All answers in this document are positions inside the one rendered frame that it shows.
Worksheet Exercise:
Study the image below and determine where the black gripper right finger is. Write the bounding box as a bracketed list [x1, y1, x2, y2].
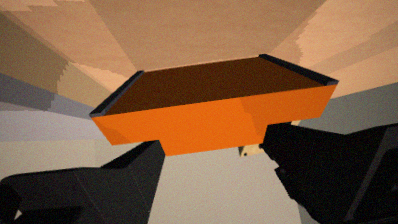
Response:
[263, 123, 398, 224]

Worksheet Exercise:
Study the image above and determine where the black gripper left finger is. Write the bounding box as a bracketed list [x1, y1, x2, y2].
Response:
[0, 140, 165, 224]

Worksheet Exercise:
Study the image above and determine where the grey panel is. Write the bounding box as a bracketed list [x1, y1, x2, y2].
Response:
[0, 13, 113, 142]

